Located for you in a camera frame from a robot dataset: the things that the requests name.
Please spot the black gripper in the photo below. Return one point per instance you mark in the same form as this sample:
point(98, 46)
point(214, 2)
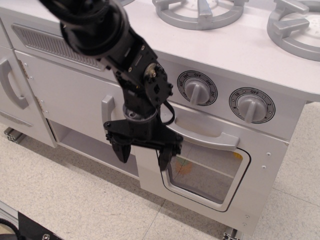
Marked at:
point(152, 134)

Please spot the silver oven door handle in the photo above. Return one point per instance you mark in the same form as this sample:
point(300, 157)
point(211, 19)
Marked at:
point(195, 129)

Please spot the white toy oven door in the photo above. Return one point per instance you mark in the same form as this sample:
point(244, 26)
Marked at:
point(220, 186)

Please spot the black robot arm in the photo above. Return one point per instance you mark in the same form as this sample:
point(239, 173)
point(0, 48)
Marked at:
point(100, 30)

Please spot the middle grey oven knob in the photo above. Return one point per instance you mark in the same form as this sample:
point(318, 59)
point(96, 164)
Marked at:
point(197, 88)

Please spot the grey oven knob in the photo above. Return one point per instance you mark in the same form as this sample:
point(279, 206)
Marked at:
point(197, 88)
point(252, 105)

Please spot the right grey oven knob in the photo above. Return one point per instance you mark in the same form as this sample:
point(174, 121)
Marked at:
point(252, 105)

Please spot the white cabinet door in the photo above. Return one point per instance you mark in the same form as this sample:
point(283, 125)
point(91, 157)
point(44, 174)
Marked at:
point(69, 97)

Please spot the yellow toy corn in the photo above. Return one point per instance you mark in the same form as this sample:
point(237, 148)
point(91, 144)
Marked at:
point(238, 156)

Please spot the white toy kitchen unit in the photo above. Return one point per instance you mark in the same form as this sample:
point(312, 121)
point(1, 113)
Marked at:
point(81, 191)

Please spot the far left white door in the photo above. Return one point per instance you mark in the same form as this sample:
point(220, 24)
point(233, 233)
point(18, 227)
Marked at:
point(19, 109)

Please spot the silver vent grille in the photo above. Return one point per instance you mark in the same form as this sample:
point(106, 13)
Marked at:
point(53, 45)

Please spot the centre silver stove burner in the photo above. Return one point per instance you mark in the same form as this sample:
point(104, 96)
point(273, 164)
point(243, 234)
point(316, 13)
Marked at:
point(199, 15)

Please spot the silver stove burner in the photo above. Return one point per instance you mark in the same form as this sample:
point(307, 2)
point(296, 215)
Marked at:
point(294, 25)
point(199, 15)

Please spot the silver toy sink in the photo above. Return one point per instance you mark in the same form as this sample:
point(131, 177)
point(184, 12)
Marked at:
point(125, 2)

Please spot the right silver stove burner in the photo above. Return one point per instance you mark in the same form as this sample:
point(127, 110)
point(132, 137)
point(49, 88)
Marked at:
point(294, 25)

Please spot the silver cabinet door handle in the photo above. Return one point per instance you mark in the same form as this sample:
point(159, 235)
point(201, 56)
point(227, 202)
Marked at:
point(110, 111)

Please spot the right aluminium frame rail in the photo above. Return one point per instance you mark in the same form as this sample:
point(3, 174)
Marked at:
point(232, 234)

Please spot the aluminium frame rail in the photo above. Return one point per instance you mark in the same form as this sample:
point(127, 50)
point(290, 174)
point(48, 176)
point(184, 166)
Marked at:
point(232, 234)
point(14, 135)

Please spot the left aluminium frame rail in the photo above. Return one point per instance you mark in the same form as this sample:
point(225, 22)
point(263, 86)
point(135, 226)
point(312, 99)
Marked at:
point(14, 135)

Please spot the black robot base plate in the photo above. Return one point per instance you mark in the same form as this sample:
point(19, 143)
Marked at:
point(32, 230)

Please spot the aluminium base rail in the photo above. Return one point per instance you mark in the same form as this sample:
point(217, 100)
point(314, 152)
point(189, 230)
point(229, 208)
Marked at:
point(9, 214)

